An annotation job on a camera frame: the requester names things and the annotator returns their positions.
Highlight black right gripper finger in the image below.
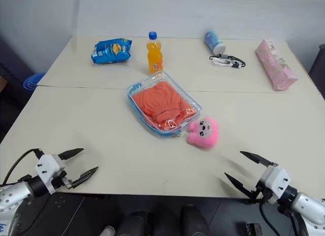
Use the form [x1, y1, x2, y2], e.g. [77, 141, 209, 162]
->
[224, 172, 257, 199]
[239, 151, 277, 168]

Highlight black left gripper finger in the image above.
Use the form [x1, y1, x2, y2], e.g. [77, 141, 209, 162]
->
[58, 148, 85, 161]
[71, 166, 100, 189]

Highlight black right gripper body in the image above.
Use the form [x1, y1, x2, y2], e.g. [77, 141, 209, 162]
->
[247, 181, 271, 205]

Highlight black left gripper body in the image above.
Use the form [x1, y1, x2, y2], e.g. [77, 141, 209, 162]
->
[52, 171, 75, 191]

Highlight orange-red cloth garment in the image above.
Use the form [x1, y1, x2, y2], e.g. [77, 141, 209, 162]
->
[133, 83, 197, 131]

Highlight clear bag with orange cloth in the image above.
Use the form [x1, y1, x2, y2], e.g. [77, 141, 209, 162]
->
[126, 71, 203, 139]

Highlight blue potato chip bag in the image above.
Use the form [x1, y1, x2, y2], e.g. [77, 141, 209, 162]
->
[90, 37, 133, 65]

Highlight black ridged pedal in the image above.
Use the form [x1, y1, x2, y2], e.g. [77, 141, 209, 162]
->
[244, 222, 263, 236]

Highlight pink plush toy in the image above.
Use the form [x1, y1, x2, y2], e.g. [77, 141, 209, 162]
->
[186, 116, 220, 149]

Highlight pink floral tissue pack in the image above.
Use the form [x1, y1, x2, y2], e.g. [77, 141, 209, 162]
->
[254, 39, 299, 91]

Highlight dark chair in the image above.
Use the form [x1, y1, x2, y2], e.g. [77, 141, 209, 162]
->
[308, 43, 325, 100]

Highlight blue white cylindrical canister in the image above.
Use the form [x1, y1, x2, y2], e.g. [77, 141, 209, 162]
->
[204, 30, 226, 55]

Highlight orange soda bottle blue cap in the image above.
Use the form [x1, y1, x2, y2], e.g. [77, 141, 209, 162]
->
[145, 31, 164, 75]

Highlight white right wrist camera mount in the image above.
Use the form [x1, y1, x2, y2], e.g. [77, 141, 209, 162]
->
[258, 164, 292, 204]

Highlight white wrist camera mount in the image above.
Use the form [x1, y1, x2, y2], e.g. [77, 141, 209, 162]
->
[258, 164, 292, 204]
[34, 154, 67, 190]

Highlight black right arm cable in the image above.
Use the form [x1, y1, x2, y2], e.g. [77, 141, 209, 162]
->
[261, 195, 286, 236]

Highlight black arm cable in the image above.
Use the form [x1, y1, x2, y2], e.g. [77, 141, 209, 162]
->
[261, 195, 286, 236]
[0, 148, 44, 187]

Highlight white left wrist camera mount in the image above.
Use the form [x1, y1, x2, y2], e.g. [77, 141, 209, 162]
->
[34, 154, 67, 190]

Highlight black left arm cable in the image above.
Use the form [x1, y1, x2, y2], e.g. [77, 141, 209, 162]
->
[0, 148, 44, 187]

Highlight white cord with black clips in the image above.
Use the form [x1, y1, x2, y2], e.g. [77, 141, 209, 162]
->
[209, 53, 247, 70]

